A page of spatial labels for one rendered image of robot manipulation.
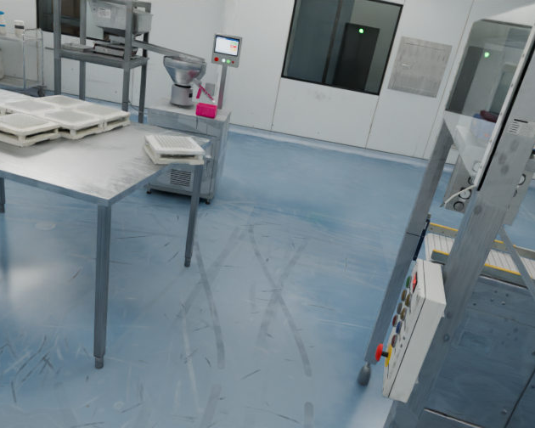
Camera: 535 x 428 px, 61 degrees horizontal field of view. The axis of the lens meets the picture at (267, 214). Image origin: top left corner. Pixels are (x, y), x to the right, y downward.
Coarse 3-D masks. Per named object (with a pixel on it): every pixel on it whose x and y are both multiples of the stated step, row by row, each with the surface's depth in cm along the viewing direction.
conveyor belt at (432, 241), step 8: (432, 240) 183; (440, 240) 184; (448, 240) 186; (432, 248) 176; (440, 248) 177; (448, 248) 179; (488, 256) 178; (496, 256) 179; (504, 256) 181; (520, 256) 184; (496, 264) 173; (504, 264) 174; (512, 264) 175; (528, 264) 178; (528, 272) 171; (504, 280) 163
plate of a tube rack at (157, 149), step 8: (144, 136) 230; (152, 136) 231; (176, 136) 239; (152, 144) 218; (160, 152) 214; (168, 152) 215; (176, 152) 217; (184, 152) 219; (192, 152) 221; (200, 152) 223
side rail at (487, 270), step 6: (432, 252) 165; (432, 258) 166; (438, 258) 165; (444, 258) 165; (486, 270) 162; (492, 270) 161; (498, 270) 161; (498, 276) 161; (504, 276) 161; (510, 276) 160; (516, 276) 160; (516, 282) 160; (522, 282) 160; (534, 282) 159
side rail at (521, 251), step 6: (432, 228) 190; (438, 228) 189; (444, 228) 188; (444, 234) 189; (450, 234) 188; (456, 234) 188; (492, 246) 185; (498, 246) 185; (504, 246) 184; (516, 246) 183; (522, 252) 183; (528, 252) 182; (534, 252) 182; (534, 258) 182
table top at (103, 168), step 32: (0, 96) 277; (128, 128) 262; (160, 128) 274; (0, 160) 187; (32, 160) 193; (64, 160) 199; (96, 160) 206; (128, 160) 213; (64, 192) 175; (96, 192) 175; (128, 192) 186
